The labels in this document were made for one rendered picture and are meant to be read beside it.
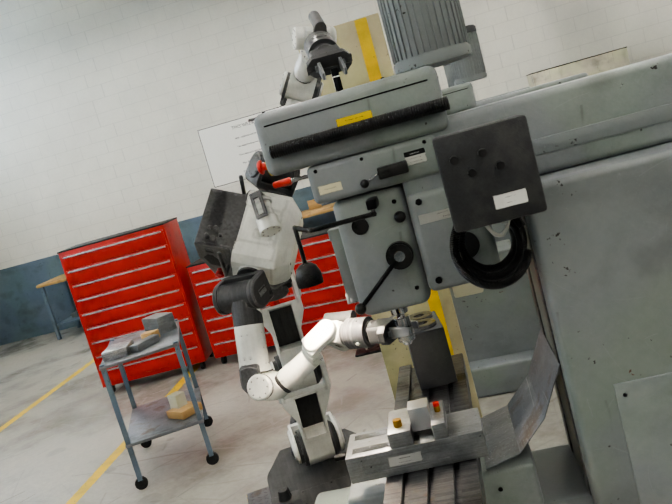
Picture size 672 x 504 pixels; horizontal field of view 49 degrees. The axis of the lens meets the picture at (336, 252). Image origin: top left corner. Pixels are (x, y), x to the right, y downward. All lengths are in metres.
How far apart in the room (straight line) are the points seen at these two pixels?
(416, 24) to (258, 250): 0.84
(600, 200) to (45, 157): 11.19
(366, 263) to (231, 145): 9.52
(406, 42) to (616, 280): 0.76
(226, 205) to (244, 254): 0.18
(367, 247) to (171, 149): 9.84
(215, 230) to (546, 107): 1.05
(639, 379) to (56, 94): 11.14
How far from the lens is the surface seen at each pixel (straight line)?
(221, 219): 2.34
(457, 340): 3.87
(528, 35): 11.10
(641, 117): 1.92
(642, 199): 1.81
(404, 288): 1.92
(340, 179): 1.87
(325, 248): 6.60
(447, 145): 1.60
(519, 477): 2.03
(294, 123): 1.87
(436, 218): 1.87
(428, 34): 1.88
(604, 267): 1.82
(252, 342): 2.22
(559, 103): 1.88
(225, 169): 11.41
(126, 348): 4.87
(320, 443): 2.88
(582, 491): 2.12
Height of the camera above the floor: 1.78
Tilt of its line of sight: 8 degrees down
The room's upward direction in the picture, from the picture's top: 16 degrees counter-clockwise
